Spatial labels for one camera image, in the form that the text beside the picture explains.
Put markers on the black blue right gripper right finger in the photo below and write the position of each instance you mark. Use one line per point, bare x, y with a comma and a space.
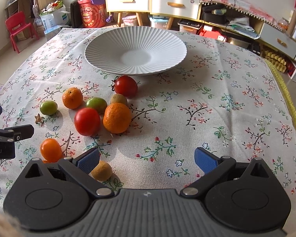
246, 197

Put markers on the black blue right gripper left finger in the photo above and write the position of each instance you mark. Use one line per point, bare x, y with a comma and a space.
53, 196

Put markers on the dried star anise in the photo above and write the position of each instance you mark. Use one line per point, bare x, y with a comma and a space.
39, 120

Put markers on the small orange tomato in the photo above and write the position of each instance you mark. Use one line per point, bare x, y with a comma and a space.
51, 150

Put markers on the green lime fruit left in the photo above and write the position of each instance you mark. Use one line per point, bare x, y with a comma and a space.
48, 108

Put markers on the green lime fruit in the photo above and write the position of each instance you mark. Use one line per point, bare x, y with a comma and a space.
97, 103
48, 108

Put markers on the yellow-brown small fruit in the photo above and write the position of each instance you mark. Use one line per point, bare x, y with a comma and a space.
102, 171

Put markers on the small orange mandarin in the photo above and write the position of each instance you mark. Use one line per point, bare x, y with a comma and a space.
72, 98

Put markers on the red tomato front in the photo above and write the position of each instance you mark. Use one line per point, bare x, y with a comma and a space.
87, 121

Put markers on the red plastic child chair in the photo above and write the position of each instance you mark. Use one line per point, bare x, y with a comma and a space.
16, 24

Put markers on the green lime fruit centre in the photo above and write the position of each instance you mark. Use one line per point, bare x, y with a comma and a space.
97, 103

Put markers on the large orange mandarin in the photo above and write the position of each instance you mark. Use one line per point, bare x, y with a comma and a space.
117, 118

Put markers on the floral tablecloth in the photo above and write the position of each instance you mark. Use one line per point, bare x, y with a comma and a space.
222, 98

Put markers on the white cardboard box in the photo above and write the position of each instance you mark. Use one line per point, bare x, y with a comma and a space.
57, 17

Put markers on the brown kiwi fruit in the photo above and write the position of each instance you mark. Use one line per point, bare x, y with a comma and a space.
118, 98

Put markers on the red tomato with stem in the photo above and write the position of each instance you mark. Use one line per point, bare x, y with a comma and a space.
125, 85

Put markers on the red decorated bucket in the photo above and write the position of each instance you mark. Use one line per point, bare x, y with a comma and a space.
93, 15

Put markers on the white ribbed plate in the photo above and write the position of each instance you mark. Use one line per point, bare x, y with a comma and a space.
137, 50

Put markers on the long white sideboard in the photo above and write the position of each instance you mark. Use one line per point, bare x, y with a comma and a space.
265, 26

